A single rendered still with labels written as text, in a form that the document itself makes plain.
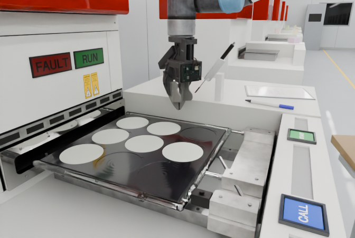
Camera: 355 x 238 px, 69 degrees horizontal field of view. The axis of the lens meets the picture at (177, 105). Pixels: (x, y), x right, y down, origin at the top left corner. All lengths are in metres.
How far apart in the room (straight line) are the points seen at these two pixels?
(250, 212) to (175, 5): 0.49
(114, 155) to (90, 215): 0.14
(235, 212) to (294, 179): 0.11
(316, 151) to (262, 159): 0.15
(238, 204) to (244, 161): 0.20
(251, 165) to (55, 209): 0.44
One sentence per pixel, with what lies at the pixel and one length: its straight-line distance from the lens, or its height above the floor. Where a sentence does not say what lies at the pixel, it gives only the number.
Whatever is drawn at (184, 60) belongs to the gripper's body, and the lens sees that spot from 0.68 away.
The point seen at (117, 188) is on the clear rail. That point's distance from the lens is 0.52.
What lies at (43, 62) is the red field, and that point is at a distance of 0.69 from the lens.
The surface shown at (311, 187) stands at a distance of 0.47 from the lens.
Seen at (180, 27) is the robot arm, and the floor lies 1.19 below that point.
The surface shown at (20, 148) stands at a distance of 0.68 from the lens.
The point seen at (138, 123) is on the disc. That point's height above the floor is 0.90.
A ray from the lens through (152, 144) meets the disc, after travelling 0.67.
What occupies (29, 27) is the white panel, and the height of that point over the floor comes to 1.19.
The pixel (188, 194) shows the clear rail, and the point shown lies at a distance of 0.49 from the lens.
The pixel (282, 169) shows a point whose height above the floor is 0.96.
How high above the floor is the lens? 1.20
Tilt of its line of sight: 18 degrees down
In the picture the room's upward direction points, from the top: straight up
